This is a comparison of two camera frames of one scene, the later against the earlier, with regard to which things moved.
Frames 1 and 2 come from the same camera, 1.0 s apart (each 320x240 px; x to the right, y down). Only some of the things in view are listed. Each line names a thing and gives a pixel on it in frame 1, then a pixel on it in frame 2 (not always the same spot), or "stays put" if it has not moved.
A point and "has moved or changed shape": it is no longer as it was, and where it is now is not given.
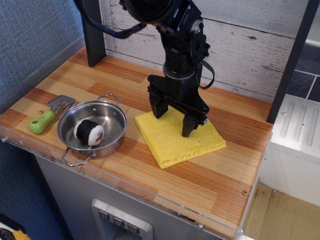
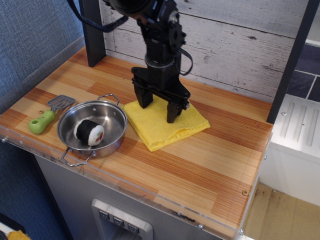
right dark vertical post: (294, 56) stays put
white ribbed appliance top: (297, 125) stays put
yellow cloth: (164, 138) has moved or changed shape
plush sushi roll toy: (89, 132) stays put
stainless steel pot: (96, 127) stays put
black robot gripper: (181, 94) → (164, 82)
